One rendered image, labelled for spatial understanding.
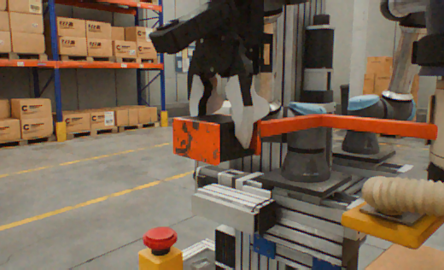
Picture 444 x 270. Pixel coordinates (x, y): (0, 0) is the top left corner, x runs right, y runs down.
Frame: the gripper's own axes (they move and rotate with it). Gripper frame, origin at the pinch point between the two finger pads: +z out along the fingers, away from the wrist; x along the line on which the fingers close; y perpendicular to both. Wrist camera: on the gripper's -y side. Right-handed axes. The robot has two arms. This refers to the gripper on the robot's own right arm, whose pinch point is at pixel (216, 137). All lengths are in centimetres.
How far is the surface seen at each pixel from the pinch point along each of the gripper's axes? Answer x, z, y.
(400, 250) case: -7, 33, 53
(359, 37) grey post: 152, -50, 363
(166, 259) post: 20.2, 27.8, 5.2
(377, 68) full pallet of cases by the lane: 308, -22, 799
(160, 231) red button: 24.1, 23.6, 6.6
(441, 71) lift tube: -20.2, -8.8, 20.8
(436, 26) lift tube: -18.7, -14.7, 22.6
